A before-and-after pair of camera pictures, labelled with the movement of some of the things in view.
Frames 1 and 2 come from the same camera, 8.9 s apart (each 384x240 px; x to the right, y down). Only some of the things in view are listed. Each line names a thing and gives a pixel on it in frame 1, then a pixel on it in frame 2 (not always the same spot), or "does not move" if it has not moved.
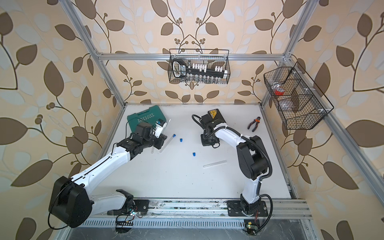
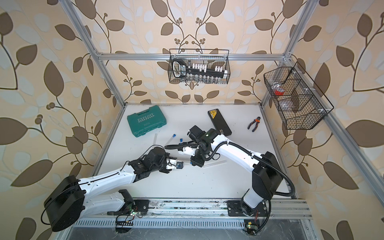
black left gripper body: [152, 140] to [162, 166]
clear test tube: [214, 163] does not move
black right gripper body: [207, 141] to [198, 158]
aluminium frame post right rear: [306, 14] does not move
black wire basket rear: [196, 66] does not move
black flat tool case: [216, 117] does not move
